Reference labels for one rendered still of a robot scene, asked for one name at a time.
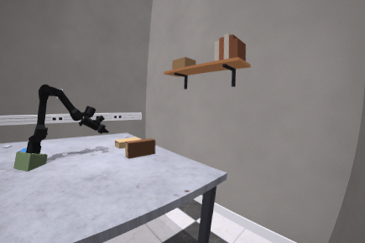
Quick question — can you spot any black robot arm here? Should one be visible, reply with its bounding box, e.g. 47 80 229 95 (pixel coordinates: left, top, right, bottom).
26 85 96 154

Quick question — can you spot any brown wooden box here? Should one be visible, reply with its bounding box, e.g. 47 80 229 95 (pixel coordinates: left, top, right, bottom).
125 138 155 158

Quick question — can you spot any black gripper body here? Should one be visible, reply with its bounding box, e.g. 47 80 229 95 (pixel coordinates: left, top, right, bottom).
89 120 106 134

